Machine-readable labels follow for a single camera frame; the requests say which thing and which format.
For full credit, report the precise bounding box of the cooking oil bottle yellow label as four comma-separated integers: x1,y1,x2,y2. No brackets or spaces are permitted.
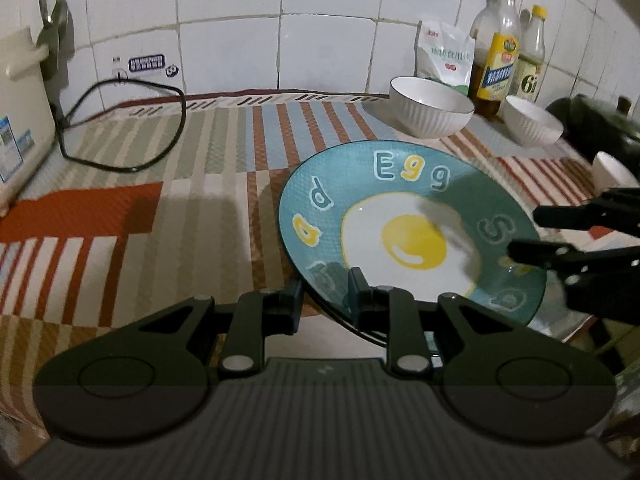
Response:
469,0,522,121

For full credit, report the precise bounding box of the teal egg print plate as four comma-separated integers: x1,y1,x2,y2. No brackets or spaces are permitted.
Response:
278,140,547,326

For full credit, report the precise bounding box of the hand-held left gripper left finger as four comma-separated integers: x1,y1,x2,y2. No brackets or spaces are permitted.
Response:
132,277,306,380

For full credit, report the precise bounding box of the vinegar bottle yellow cap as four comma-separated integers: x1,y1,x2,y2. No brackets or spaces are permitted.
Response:
515,5,547,103

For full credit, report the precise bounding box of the black cooking pot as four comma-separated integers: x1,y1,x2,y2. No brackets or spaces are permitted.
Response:
545,94,640,161

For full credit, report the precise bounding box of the white salt bag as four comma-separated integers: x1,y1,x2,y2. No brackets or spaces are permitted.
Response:
416,14,476,97

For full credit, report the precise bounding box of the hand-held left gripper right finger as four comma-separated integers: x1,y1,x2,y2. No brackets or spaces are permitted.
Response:
347,266,521,377

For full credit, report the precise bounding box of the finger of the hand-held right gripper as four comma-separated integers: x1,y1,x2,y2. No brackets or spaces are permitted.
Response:
532,187,640,235
506,239,640,287

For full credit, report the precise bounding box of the black power cord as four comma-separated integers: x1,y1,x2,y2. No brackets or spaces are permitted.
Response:
52,79,187,173

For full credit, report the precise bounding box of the metal hanging spatula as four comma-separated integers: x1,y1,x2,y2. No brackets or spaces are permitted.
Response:
25,0,71,78

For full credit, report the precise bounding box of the glass pot lid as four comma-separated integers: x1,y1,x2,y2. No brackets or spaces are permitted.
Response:
580,95,640,126

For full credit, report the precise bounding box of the striped patchwork tablecloth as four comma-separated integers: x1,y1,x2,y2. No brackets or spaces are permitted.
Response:
0,89,616,461

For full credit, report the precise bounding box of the cream rice cooker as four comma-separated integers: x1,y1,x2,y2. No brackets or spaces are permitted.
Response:
0,27,57,216

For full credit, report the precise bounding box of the white ribbed bowl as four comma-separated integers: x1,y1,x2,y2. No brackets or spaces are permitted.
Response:
502,95,565,147
592,151,640,196
389,76,476,140

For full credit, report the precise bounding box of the small blue wall sticker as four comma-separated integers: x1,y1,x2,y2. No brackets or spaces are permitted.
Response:
112,54,181,78

